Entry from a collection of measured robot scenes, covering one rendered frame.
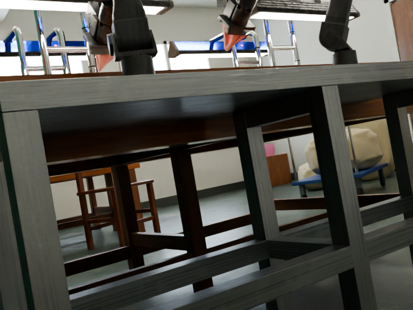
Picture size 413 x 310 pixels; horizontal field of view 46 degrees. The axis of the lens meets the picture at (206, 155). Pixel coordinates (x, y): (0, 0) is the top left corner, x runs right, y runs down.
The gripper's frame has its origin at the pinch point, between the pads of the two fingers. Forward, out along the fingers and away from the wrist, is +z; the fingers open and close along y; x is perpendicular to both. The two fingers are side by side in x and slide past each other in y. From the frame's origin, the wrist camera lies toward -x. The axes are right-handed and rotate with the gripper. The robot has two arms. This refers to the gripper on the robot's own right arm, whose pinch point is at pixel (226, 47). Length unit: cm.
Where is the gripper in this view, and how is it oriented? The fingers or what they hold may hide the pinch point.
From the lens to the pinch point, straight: 151.1
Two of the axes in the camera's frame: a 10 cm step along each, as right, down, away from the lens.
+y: -8.1, 1.3, -5.7
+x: 4.9, 6.9, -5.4
